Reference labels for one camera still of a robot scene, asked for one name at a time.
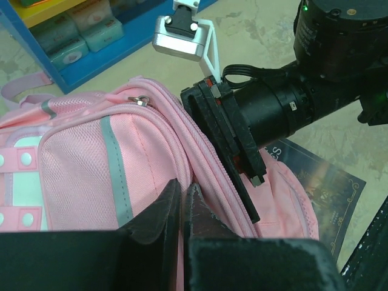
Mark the pink student backpack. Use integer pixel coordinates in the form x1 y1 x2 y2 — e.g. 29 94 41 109
1 77 319 290

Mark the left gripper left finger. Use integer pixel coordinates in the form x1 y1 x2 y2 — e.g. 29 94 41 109
1 179 181 290

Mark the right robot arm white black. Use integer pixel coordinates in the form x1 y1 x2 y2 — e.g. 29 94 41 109
181 1 387 222

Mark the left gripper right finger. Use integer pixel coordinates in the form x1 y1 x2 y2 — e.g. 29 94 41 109
184 184 345 290

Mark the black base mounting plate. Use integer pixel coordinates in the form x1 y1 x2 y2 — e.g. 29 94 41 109
341 201 388 291

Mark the blue kids shelf unit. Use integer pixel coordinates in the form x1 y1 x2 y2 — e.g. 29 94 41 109
1 1 176 93

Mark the Tale of Two Cities book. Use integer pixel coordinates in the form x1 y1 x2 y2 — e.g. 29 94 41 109
265 139 366 259

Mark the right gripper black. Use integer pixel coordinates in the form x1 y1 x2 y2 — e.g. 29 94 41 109
181 80 312 223

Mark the teal tissue pack stack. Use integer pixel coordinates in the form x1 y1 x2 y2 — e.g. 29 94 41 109
30 1 124 70

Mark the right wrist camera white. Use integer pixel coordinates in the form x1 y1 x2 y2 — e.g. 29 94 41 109
152 0 221 82

